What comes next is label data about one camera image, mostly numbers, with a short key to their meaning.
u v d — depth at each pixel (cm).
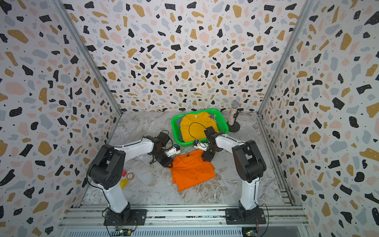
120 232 72
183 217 76
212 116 113
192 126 108
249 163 52
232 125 107
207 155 87
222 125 104
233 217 73
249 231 71
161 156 80
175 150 86
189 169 90
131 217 71
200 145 86
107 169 49
